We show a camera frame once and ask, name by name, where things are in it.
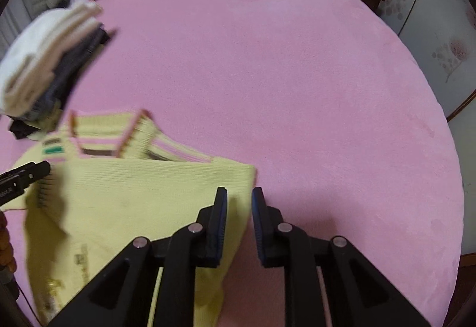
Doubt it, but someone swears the pink bed sheet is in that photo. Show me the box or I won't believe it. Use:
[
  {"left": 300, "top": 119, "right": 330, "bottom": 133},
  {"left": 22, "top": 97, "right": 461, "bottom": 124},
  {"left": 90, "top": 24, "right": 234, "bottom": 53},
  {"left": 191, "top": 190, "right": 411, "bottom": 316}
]
[{"left": 0, "top": 0, "right": 465, "bottom": 327}]

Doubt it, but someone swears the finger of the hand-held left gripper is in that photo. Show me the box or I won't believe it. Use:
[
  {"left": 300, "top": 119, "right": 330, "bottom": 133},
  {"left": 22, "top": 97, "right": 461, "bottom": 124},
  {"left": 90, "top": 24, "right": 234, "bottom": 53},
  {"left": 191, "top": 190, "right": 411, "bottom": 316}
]
[{"left": 0, "top": 161, "right": 51, "bottom": 207}]

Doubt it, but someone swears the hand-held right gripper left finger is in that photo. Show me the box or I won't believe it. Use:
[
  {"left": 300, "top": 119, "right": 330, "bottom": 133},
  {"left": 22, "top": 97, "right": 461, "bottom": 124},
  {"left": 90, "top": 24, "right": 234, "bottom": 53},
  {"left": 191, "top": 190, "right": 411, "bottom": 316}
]
[{"left": 48, "top": 187, "right": 228, "bottom": 327}]

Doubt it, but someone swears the pale yellow knit sweater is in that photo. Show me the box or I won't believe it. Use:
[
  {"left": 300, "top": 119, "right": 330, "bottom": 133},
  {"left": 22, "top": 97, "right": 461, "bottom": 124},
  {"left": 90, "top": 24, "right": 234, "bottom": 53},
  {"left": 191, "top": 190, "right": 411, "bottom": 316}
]
[{"left": 5, "top": 109, "right": 257, "bottom": 327}]

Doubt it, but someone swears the stack of folded clothes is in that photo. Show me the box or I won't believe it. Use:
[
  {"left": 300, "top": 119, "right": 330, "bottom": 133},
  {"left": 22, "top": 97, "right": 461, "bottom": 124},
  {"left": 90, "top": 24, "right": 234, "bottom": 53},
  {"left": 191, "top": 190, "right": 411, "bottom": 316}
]
[{"left": 0, "top": 2, "right": 117, "bottom": 141}]

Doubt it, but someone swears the floral wardrobe door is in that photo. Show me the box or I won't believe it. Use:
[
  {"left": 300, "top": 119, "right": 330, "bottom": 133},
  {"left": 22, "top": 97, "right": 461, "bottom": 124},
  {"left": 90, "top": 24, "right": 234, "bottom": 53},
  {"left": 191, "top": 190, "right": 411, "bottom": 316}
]
[{"left": 372, "top": 0, "right": 476, "bottom": 120}]

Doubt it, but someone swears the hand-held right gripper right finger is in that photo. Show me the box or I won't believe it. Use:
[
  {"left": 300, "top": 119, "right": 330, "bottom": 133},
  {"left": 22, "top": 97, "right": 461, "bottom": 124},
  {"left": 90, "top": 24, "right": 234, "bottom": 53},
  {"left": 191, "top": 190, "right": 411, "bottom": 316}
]
[{"left": 251, "top": 187, "right": 432, "bottom": 327}]

